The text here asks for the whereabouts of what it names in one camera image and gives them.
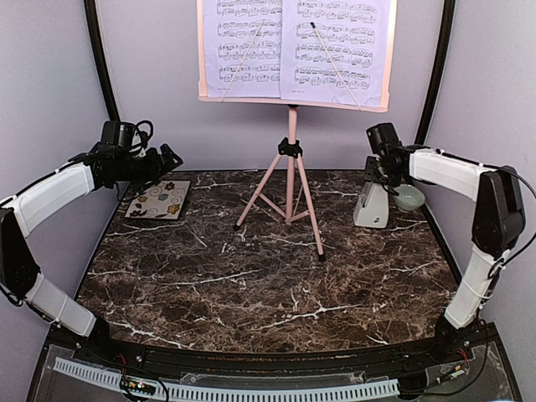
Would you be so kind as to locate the pale green ceramic bowl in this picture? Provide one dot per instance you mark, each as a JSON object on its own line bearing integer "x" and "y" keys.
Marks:
{"x": 408, "y": 198}

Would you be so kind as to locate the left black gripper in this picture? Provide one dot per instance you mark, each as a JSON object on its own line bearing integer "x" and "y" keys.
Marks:
{"x": 166, "y": 154}

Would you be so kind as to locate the pink perforated music stand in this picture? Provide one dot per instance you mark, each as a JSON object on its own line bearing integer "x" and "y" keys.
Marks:
{"x": 297, "y": 188}

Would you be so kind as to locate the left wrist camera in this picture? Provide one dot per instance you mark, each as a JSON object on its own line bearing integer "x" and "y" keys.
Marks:
{"x": 121, "y": 138}

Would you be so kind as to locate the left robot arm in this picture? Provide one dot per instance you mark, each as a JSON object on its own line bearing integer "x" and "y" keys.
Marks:
{"x": 49, "y": 229}

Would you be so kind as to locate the left black frame post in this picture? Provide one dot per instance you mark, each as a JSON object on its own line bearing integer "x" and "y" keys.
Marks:
{"x": 97, "y": 47}

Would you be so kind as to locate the white metronome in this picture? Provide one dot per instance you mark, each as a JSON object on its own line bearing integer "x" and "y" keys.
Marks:
{"x": 372, "y": 207}

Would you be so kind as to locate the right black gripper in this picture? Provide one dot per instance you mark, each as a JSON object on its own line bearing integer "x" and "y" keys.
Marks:
{"x": 369, "y": 172}

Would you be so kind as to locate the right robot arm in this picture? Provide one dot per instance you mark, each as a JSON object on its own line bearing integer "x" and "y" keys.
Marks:
{"x": 498, "y": 220}

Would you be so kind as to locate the black frame post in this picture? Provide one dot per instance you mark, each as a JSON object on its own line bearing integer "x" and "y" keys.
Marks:
{"x": 447, "y": 20}
{"x": 97, "y": 47}

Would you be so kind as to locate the white slotted cable duct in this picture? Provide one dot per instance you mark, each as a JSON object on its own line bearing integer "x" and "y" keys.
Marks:
{"x": 140, "y": 388}

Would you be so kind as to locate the floral pattern coaster tile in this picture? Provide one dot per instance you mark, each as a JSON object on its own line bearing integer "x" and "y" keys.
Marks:
{"x": 163, "y": 201}

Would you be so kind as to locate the sheet music page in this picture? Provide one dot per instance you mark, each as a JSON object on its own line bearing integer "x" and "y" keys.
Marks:
{"x": 242, "y": 47}
{"x": 337, "y": 53}

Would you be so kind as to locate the right black frame post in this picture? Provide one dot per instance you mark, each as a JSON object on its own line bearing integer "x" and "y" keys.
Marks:
{"x": 447, "y": 20}

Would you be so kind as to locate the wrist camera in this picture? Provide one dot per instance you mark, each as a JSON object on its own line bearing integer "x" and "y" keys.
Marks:
{"x": 383, "y": 139}
{"x": 121, "y": 138}

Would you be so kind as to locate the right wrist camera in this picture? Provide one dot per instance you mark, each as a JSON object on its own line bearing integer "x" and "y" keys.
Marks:
{"x": 383, "y": 139}

